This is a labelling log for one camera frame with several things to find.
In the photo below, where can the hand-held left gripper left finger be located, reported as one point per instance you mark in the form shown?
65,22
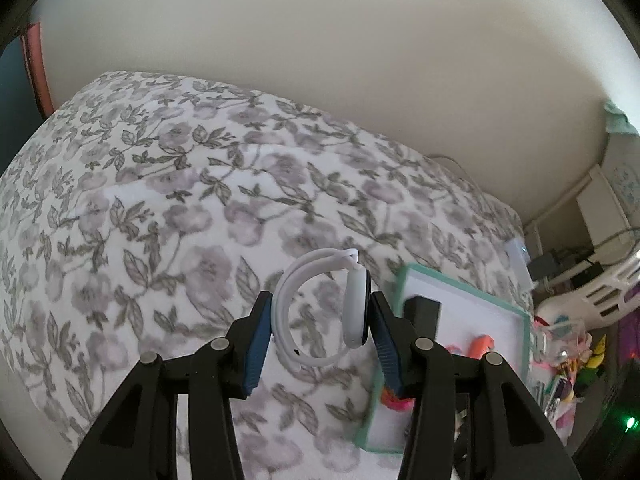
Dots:
255,350

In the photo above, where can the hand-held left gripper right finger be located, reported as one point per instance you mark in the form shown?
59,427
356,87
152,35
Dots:
387,350

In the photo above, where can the black box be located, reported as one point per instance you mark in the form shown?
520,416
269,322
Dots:
422,317

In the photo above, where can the brown pink toy dog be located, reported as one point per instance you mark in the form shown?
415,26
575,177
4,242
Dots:
397,400

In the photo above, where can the teal shallow box tray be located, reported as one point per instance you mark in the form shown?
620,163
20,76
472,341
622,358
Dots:
465,310

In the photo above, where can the orange blue printed toy knife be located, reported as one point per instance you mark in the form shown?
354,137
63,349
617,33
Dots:
482,347

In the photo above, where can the white power strip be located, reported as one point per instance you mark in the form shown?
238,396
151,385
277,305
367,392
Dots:
517,260

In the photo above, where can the clear glass mug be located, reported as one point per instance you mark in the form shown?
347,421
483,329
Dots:
550,335

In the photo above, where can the floral white blanket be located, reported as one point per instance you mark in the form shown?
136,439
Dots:
150,210

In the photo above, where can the black plug-in charger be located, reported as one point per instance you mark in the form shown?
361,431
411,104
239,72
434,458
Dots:
545,266

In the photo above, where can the white lattice rack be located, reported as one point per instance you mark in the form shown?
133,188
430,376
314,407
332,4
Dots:
565,305

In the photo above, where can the pile of colourful toys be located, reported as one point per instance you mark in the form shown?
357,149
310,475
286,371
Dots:
595,360

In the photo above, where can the white wooden shelf unit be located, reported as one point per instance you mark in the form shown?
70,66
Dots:
600,210

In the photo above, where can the white printed sign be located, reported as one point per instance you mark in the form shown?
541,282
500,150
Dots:
625,180

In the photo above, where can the teal cloth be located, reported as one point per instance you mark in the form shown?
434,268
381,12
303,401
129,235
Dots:
620,120

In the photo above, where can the dark blue panel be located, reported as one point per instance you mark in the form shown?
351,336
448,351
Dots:
17,100

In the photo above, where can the pink curved bar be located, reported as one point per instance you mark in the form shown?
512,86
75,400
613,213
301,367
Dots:
39,70

